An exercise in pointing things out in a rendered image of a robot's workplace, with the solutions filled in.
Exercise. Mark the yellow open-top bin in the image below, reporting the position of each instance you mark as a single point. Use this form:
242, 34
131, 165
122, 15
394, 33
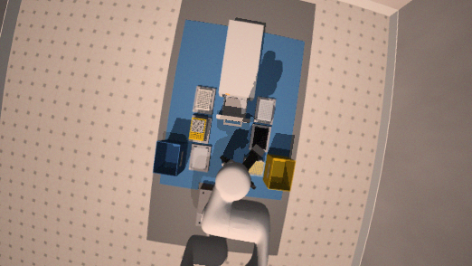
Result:
282, 172

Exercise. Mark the blue bench mat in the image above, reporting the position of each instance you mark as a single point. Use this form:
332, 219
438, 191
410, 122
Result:
200, 64

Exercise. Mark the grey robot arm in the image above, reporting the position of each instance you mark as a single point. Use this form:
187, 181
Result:
243, 220

